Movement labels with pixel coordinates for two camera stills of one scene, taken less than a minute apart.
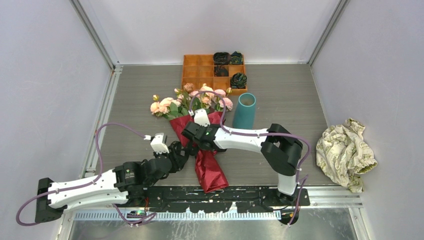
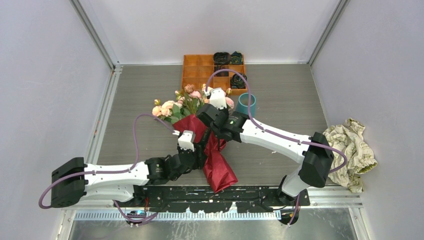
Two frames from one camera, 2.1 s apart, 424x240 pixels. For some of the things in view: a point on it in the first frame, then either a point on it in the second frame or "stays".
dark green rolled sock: (238, 81) stays
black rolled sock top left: (221, 58) stays
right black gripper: (207, 127) to (225, 110)
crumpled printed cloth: (343, 155) stays
